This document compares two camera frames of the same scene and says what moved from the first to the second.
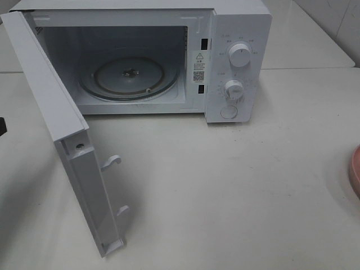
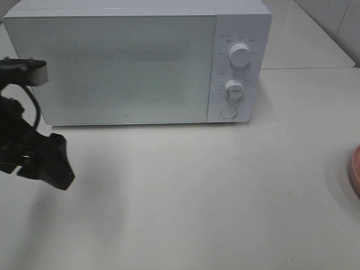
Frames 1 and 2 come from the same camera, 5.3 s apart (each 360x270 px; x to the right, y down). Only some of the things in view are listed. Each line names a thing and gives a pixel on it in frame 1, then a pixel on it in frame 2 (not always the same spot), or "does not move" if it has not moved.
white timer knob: x=233 y=90 does not move
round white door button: x=229 y=112 does not move
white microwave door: x=70 y=134 -> x=111 y=70
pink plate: x=354 y=172 does not move
